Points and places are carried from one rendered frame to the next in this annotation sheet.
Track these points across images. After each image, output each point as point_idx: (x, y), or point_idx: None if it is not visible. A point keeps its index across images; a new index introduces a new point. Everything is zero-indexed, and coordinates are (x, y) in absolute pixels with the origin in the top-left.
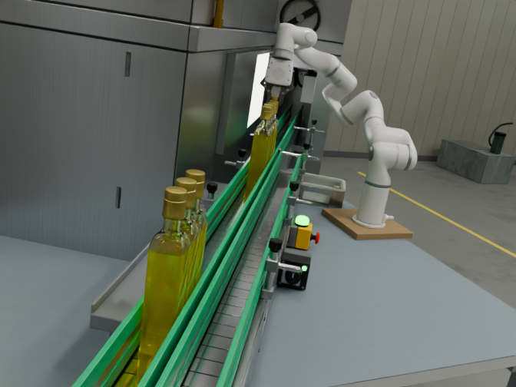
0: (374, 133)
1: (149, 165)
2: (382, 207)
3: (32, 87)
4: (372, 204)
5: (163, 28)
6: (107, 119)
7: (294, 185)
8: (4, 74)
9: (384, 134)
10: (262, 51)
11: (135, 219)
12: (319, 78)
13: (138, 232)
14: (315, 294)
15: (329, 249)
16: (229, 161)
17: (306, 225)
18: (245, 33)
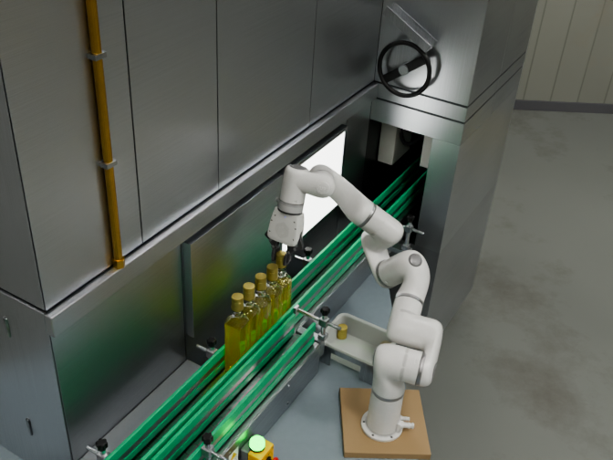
0: (391, 325)
1: (45, 412)
2: (390, 420)
3: None
4: (376, 414)
5: (24, 309)
6: (5, 363)
7: (204, 441)
8: None
9: (401, 331)
10: (305, 159)
11: (46, 448)
12: (434, 148)
13: (51, 458)
14: None
15: None
16: (200, 346)
17: (259, 451)
18: (223, 197)
